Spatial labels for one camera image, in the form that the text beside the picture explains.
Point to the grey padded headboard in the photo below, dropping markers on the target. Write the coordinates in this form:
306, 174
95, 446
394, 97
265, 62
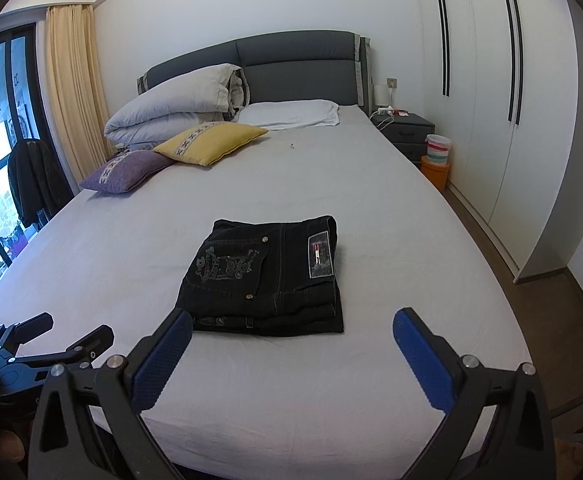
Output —
296, 65

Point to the white striped bucket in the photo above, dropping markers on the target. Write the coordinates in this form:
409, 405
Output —
439, 150

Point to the folded white duvet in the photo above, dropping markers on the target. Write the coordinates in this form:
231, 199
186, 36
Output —
171, 105

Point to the dark jacket on chair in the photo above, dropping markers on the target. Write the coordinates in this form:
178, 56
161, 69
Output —
31, 180

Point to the orange round box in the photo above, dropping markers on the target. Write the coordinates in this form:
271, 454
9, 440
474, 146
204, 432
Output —
434, 175

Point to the white pillow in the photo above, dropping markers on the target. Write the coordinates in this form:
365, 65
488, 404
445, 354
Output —
291, 112

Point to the white wardrobe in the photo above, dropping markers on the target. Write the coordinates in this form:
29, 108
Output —
476, 135

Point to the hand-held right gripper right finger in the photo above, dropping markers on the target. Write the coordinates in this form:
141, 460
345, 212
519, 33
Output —
421, 360

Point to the beige curtain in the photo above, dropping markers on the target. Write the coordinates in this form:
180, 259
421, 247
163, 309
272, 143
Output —
71, 85

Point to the dark grey nightstand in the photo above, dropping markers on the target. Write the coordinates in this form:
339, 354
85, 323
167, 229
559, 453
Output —
411, 132

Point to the yellow patterned cushion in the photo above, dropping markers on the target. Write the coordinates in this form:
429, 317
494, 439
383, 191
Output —
206, 142

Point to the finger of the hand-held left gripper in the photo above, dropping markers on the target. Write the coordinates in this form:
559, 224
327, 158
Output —
78, 347
26, 327

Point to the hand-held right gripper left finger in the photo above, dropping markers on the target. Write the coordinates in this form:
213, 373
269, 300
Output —
164, 365

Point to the black denim pants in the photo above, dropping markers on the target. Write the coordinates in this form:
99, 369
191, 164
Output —
271, 280

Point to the white bed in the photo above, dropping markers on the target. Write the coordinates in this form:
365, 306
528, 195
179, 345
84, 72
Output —
321, 185

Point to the purple patterned cushion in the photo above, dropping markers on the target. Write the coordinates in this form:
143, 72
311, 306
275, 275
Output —
126, 172

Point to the white table lamp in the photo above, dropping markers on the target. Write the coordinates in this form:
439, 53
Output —
381, 95

